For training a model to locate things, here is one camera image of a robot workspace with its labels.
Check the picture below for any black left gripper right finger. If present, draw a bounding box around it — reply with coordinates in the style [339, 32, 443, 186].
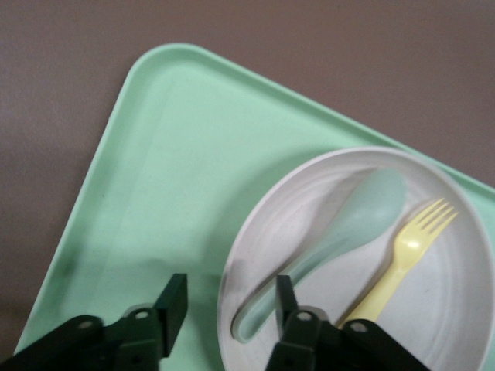
[266, 274, 431, 371]

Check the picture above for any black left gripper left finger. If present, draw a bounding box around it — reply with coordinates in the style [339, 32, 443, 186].
[13, 273, 189, 371]

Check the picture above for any yellow plastic fork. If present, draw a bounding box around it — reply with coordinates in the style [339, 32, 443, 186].
[334, 198, 459, 329]

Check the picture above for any round beige plate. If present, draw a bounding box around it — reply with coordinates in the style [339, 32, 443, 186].
[217, 146, 487, 371]

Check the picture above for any pale green plastic spoon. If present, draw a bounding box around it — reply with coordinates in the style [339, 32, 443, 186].
[230, 168, 407, 344]

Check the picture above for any light green rectangular tray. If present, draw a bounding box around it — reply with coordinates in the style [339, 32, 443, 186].
[13, 42, 495, 371]

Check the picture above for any brown table cover mat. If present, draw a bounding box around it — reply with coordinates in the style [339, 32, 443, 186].
[0, 0, 495, 371]

